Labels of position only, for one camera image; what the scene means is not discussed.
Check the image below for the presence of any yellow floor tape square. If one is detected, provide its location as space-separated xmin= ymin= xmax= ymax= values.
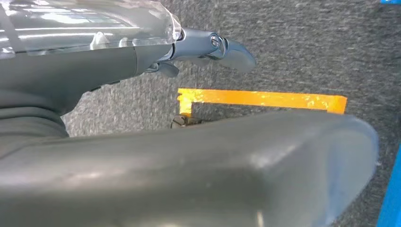
xmin=177 ymin=88 xmax=348 ymax=118

